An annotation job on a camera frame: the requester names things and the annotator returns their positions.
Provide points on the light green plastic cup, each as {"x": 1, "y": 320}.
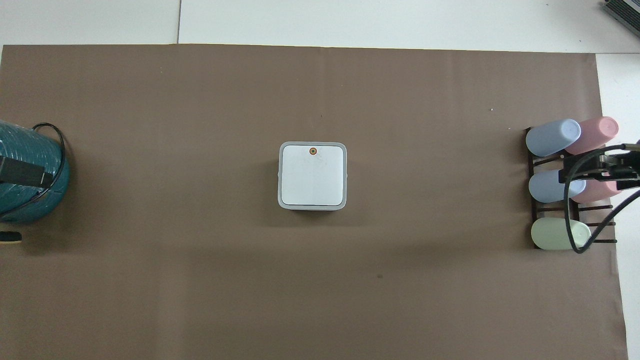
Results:
{"x": 552, "y": 235}

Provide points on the grey ribbed device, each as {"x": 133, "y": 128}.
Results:
{"x": 625, "y": 9}

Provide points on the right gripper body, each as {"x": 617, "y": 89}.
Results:
{"x": 631, "y": 167}

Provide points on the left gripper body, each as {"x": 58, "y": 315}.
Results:
{"x": 20, "y": 171}

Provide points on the light blue plastic cup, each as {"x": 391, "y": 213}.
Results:
{"x": 552, "y": 136}
{"x": 547, "y": 186}

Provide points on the pink plastic cup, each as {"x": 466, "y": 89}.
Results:
{"x": 597, "y": 132}
{"x": 597, "y": 191}

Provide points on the black stand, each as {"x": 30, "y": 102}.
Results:
{"x": 9, "y": 235}

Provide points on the white square trash can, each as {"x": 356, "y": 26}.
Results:
{"x": 312, "y": 177}

